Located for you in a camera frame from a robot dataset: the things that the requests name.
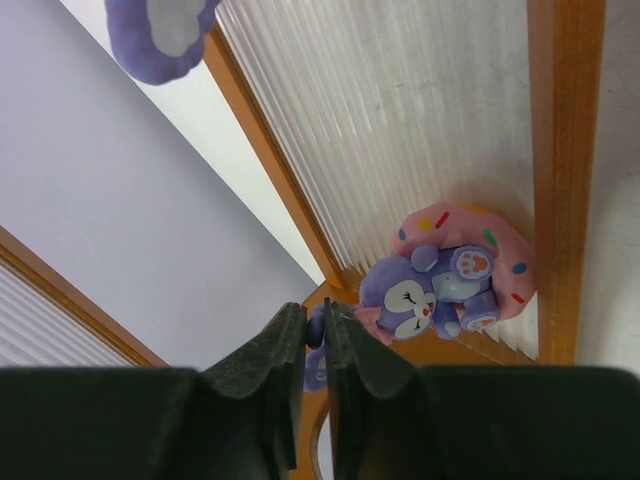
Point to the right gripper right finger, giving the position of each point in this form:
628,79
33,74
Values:
391,419

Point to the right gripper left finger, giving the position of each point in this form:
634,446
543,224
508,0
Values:
238,419

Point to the purple bunny sitting donut toy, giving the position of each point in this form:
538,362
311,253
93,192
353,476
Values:
453,268

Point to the small purple bunny toy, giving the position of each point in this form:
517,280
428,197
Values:
157,42

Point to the orange three-tier acrylic shelf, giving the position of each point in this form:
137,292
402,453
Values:
132,193

